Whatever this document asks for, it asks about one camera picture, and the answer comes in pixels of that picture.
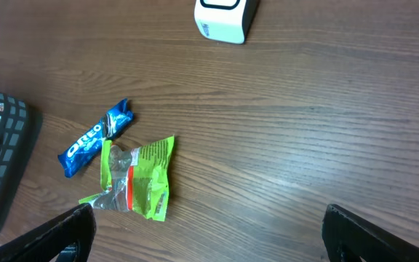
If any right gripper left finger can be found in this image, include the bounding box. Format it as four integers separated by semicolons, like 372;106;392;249
0;204;96;262

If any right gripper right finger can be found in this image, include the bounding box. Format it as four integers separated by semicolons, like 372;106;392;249
322;204;419;262

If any green snack bag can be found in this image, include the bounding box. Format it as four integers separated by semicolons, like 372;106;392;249
79;136;175;221

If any blue Oreo cookie pack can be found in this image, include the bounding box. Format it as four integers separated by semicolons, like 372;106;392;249
57;98;134;178

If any white barcode scanner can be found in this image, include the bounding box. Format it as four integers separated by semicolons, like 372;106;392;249
193;0;259;44

